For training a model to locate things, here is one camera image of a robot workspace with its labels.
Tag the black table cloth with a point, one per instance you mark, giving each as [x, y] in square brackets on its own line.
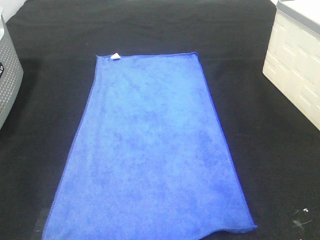
[275, 149]

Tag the blue microfibre towel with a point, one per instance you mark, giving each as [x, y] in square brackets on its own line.
[149, 160]

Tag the white slotted storage box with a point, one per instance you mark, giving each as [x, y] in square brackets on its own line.
[292, 60]

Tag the right clear tape piece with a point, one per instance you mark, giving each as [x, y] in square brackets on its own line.
[300, 218]

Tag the grey perforated basket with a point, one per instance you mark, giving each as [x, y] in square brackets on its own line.
[11, 72]

